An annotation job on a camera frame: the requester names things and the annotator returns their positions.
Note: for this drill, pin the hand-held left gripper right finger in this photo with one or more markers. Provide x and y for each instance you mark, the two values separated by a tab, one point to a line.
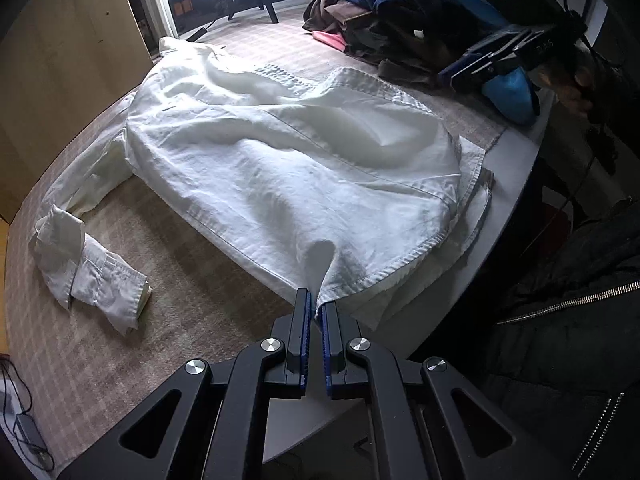
327	350

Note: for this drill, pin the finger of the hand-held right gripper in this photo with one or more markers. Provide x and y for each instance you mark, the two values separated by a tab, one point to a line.
500	45
480	72

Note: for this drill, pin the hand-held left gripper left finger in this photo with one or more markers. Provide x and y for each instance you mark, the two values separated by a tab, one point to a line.
305	345

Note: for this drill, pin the white shirt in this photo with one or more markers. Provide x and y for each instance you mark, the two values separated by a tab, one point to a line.
300	170

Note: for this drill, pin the pile of dark clothes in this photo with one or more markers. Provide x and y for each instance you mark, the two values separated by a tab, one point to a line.
390	25

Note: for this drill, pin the person's right hand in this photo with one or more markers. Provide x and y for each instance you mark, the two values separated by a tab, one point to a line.
570	87

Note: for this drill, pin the blue cloth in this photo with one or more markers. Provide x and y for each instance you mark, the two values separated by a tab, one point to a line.
512	92

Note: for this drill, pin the beige plaid table cloth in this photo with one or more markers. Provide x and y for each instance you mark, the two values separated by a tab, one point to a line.
200	285

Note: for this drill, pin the pink cloth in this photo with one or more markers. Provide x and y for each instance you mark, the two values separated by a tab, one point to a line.
330	40

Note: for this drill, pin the person's black jacket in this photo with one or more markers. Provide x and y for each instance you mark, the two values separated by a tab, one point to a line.
575	310

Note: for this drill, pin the grey power adapter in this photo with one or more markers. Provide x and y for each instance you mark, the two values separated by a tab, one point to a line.
27	427

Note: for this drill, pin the light wooden wall panel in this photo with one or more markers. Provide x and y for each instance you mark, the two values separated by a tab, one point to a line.
65	60

